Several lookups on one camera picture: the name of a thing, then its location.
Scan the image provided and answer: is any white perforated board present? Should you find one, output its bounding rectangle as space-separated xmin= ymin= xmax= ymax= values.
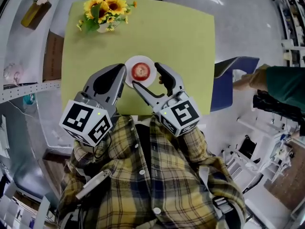
xmin=0 ymin=81 xmax=62 ymax=104

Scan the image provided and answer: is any white harness strap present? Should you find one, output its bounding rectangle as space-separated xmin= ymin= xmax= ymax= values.
xmin=75 ymin=169 xmax=112 ymax=199

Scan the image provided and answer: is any table with green tablecloth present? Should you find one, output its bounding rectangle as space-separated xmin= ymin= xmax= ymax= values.
xmin=61 ymin=0 xmax=216 ymax=116

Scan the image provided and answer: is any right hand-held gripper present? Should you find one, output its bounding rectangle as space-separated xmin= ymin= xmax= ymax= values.
xmin=132 ymin=62 xmax=200 ymax=137

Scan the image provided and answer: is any white plate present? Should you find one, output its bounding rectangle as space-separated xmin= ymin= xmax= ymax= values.
xmin=124 ymin=55 xmax=157 ymax=89

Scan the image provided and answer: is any person's left forearm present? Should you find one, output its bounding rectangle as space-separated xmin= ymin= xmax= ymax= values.
xmin=72 ymin=137 xmax=115 ymax=174

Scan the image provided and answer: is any white storage shelf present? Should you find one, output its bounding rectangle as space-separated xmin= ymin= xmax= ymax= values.
xmin=277 ymin=0 xmax=305 ymax=49

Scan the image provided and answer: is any teal plastic item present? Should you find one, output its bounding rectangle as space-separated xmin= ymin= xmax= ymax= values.
xmin=23 ymin=93 xmax=36 ymax=106

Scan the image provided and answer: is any person's yellow plaid shirt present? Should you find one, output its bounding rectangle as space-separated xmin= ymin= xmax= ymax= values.
xmin=57 ymin=114 xmax=246 ymax=229

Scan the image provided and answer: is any white shelf unit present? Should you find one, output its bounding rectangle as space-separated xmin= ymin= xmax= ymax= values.
xmin=0 ymin=0 xmax=72 ymax=102

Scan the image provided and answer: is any red apple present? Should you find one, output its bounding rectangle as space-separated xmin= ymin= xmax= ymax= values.
xmin=131 ymin=62 xmax=152 ymax=82

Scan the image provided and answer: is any sunflower bouquet in white pot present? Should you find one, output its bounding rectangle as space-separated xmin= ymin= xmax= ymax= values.
xmin=76 ymin=0 xmax=138 ymax=34

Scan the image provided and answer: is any brown cardboard box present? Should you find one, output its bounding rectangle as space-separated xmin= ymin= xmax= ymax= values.
xmin=42 ymin=31 xmax=65 ymax=82

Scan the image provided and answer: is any blue padded chair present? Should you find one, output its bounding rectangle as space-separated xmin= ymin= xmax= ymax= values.
xmin=213 ymin=56 xmax=260 ymax=110

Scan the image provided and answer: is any black bag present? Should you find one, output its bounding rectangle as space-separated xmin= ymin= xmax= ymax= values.
xmin=238 ymin=135 xmax=257 ymax=159

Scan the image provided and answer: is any clear glass jar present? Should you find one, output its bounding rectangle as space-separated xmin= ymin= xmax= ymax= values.
xmin=3 ymin=62 xmax=24 ymax=81

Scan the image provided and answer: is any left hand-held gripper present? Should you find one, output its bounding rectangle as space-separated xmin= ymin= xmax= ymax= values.
xmin=59 ymin=64 xmax=127 ymax=147

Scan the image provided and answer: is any person's right forearm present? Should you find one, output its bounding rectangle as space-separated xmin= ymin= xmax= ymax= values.
xmin=177 ymin=126 xmax=215 ymax=167

